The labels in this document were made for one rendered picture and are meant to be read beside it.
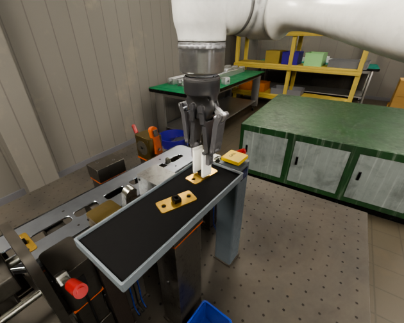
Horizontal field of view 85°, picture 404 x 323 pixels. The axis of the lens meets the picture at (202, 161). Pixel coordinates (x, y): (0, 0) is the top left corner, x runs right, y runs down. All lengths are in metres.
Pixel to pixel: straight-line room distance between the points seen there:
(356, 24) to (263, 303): 0.79
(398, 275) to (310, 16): 2.00
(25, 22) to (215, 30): 2.48
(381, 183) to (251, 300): 1.80
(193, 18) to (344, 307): 0.93
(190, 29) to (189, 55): 0.04
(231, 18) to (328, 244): 0.95
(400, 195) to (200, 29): 2.28
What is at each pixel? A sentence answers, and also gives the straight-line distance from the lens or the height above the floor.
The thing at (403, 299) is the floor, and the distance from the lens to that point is 2.11.
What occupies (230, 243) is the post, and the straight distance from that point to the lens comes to 0.84.
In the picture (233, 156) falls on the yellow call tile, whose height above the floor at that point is 1.16.
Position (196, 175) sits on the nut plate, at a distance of 0.56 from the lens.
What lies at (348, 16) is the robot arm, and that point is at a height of 1.49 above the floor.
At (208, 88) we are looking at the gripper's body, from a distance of 0.45.
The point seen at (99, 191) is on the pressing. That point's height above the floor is 1.00.
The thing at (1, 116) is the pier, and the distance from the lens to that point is 2.58.
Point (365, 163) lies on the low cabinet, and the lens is 2.33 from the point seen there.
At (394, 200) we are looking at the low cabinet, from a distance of 2.52.
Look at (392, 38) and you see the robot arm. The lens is 0.30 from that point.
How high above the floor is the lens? 1.47
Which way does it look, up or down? 30 degrees down
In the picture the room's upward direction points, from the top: straight up
